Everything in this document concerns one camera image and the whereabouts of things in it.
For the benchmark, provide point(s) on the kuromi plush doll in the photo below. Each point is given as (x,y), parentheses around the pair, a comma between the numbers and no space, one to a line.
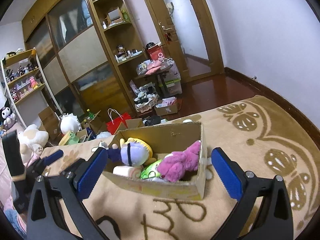
(8,117)

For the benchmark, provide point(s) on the lace trimmed basket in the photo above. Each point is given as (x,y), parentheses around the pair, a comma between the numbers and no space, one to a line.
(146,96)

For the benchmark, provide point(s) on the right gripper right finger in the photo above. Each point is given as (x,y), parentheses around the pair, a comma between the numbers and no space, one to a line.
(274,219)

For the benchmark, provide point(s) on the brown cardboard box on floor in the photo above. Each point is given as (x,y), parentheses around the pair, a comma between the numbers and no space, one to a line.
(50,122)

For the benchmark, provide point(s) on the wooden door with glass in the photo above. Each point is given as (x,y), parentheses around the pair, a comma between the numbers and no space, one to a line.
(187,33)

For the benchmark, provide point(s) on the stacked storage boxes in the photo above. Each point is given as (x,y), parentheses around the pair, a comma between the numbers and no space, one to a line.
(172,80)

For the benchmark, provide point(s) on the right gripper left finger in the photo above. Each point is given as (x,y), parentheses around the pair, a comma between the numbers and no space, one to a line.
(73,185)

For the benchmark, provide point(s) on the white bear plush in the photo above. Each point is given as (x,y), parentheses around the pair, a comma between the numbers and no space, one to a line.
(32,142)

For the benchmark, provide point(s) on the small cardboard box with items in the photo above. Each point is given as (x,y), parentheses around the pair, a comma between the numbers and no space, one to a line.
(166,106)

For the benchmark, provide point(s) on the open cardboard box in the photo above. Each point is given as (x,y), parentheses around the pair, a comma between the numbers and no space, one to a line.
(162,159)

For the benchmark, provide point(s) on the red paper gift bag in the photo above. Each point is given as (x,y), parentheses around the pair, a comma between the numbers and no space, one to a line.
(114,123)

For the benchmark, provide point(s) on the white round plush toy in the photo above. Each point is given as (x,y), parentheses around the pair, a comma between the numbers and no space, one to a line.
(69,122)

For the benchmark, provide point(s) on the wooden wardrobe with shelves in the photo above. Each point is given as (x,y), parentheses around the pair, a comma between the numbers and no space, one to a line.
(88,50)

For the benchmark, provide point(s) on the white-haired doll plush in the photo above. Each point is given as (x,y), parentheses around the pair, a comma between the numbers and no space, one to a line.
(114,153)

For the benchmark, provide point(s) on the green frog plush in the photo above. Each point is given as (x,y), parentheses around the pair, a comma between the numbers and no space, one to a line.
(69,138)

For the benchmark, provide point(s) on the green snack packet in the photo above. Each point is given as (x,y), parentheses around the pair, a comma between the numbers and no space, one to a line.
(151,171)

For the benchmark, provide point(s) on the yellow dog plush toy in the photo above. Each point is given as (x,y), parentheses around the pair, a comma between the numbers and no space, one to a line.
(135,152)

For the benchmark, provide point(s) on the small black side table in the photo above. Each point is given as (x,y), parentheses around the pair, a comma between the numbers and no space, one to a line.
(157,73)

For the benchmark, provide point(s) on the pink plush toy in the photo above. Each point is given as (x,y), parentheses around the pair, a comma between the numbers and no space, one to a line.
(174,166)

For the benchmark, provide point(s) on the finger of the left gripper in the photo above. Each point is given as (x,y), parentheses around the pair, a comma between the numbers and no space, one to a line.
(46,161)

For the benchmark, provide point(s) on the white wooden toy shelf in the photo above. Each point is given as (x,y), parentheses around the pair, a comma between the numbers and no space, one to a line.
(23,76)

